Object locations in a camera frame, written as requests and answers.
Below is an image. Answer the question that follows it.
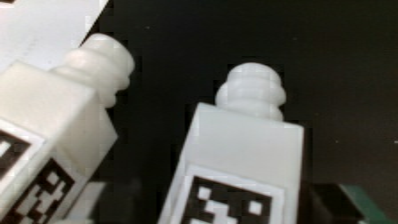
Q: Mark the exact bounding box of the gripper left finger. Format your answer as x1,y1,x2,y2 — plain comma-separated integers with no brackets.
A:
54,182,106,224

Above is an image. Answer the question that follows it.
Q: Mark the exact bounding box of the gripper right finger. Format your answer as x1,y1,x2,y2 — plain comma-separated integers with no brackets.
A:
305,183,388,224

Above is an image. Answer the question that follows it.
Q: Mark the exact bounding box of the white leg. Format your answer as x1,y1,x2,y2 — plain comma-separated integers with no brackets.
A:
0,34,134,224
156,63,303,224

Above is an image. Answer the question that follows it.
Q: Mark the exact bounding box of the white sheet with markers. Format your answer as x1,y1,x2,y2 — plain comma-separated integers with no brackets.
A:
0,0,108,71

